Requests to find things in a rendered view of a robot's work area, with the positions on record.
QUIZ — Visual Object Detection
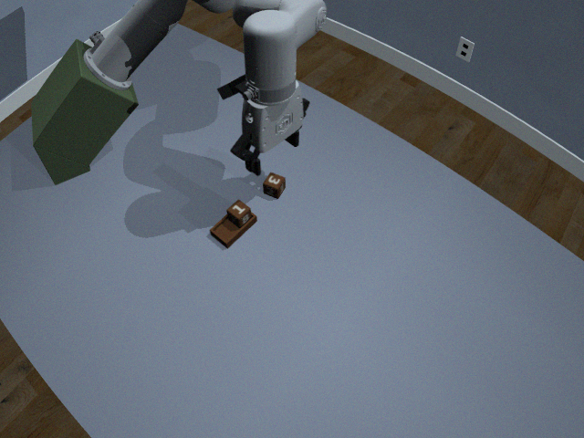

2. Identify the brown cube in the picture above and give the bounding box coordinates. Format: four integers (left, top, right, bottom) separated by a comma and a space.
263, 172, 286, 199
226, 200, 252, 228

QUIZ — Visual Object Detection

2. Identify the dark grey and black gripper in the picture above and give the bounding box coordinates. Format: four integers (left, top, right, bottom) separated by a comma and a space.
230, 81, 310, 176

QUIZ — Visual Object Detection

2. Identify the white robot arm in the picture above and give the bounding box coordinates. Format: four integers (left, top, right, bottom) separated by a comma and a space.
84, 0, 327, 103

